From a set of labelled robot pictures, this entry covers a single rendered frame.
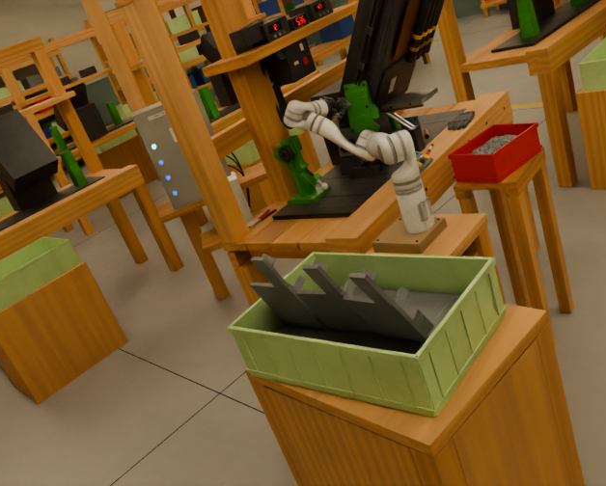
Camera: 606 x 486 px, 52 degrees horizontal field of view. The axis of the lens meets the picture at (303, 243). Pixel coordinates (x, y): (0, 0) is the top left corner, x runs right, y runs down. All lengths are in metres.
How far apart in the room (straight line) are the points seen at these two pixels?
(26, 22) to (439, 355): 11.82
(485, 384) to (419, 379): 0.19
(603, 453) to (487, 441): 0.90
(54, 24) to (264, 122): 10.43
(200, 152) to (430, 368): 1.37
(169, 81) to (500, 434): 1.62
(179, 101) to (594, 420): 1.91
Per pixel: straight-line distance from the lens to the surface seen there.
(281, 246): 2.37
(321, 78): 3.20
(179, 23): 10.52
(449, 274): 1.73
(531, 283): 2.70
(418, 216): 2.04
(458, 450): 1.50
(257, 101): 2.69
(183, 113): 2.41
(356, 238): 2.13
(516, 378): 1.64
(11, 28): 12.67
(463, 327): 1.52
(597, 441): 2.48
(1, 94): 11.74
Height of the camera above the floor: 1.74
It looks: 22 degrees down
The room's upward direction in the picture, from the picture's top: 21 degrees counter-clockwise
